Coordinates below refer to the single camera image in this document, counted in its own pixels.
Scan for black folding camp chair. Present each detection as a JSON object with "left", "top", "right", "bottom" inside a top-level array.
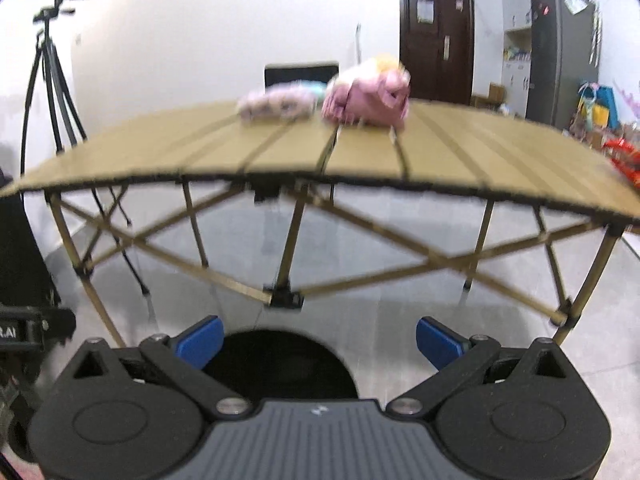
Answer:
[{"left": 264, "top": 62, "right": 340, "bottom": 88}]

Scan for grey refrigerator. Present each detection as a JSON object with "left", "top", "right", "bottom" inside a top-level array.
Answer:
[{"left": 526, "top": 0, "right": 599, "bottom": 130}]

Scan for black camera tripod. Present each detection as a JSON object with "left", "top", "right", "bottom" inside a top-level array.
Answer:
[{"left": 20, "top": 0, "right": 151, "bottom": 299}]

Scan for white cabinet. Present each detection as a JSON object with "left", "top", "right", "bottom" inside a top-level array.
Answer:
[{"left": 501, "top": 0, "right": 533, "bottom": 117}]

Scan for blue gift bag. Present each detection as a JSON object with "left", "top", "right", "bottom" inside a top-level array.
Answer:
[{"left": 577, "top": 82, "right": 620, "bottom": 130}]

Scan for tan folding table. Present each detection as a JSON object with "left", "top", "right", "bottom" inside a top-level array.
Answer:
[{"left": 3, "top": 101, "right": 639, "bottom": 342}]

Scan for pink satin bonnet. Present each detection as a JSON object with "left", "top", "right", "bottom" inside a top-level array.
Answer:
[{"left": 321, "top": 67, "right": 410, "bottom": 131}]

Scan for red snack bag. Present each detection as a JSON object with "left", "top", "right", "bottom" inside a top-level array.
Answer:
[{"left": 603, "top": 138, "right": 640, "bottom": 188}]

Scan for yellow white plush toy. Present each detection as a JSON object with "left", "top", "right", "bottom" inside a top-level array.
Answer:
[{"left": 335, "top": 58, "right": 411, "bottom": 84}]

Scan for lilac fluffy cloth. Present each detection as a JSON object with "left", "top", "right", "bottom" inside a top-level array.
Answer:
[{"left": 236, "top": 81, "right": 317, "bottom": 120}]

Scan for white mop handle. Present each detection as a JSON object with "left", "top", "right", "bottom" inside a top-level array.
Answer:
[{"left": 354, "top": 23, "right": 362, "bottom": 64}]

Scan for cardboard boxes by door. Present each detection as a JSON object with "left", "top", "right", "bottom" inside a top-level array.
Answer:
[{"left": 471, "top": 84, "right": 510, "bottom": 115}]

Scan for black round trash bin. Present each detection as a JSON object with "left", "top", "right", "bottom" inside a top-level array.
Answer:
[{"left": 203, "top": 328, "right": 358, "bottom": 405}]

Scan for black wheeled case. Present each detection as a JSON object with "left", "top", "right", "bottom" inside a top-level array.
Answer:
[{"left": 0, "top": 195, "right": 60, "bottom": 308}]

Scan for dark brown entrance door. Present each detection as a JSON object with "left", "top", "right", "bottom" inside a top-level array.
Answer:
[{"left": 399, "top": 0, "right": 475, "bottom": 105}]

